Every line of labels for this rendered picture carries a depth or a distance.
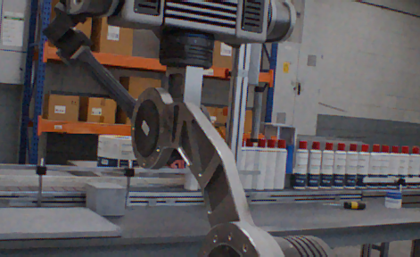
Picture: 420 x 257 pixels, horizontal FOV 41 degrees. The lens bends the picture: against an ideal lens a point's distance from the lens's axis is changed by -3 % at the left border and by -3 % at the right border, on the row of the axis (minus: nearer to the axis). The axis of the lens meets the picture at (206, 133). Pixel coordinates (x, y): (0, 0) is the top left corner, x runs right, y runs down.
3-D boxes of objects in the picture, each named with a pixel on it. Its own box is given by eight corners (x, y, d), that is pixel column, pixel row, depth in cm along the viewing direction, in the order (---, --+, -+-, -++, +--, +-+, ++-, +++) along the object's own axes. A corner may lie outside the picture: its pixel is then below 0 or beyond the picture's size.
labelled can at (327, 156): (325, 187, 252) (329, 142, 251) (333, 189, 248) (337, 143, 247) (316, 187, 249) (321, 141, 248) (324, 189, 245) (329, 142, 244)
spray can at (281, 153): (277, 187, 239) (283, 139, 237) (285, 190, 234) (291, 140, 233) (267, 188, 236) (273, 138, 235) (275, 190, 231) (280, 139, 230)
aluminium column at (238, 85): (229, 209, 209) (245, 24, 206) (235, 211, 205) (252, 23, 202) (218, 209, 207) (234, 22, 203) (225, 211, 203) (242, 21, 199)
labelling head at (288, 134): (276, 182, 255) (282, 125, 253) (295, 187, 243) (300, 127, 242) (251, 182, 247) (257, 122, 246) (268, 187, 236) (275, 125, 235)
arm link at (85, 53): (58, 52, 180) (80, 28, 183) (53, 52, 185) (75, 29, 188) (144, 139, 200) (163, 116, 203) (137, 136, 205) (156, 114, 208)
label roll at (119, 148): (88, 167, 252) (91, 134, 251) (127, 167, 265) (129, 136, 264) (110, 174, 236) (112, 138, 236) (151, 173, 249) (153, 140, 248)
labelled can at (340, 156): (337, 187, 256) (341, 142, 255) (345, 189, 251) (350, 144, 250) (328, 187, 253) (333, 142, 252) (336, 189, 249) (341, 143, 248)
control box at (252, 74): (258, 87, 220) (261, 37, 219) (258, 85, 203) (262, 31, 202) (231, 84, 221) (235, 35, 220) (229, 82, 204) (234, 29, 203)
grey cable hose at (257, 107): (254, 142, 217) (259, 87, 216) (260, 143, 214) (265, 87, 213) (247, 141, 215) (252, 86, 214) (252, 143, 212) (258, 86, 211)
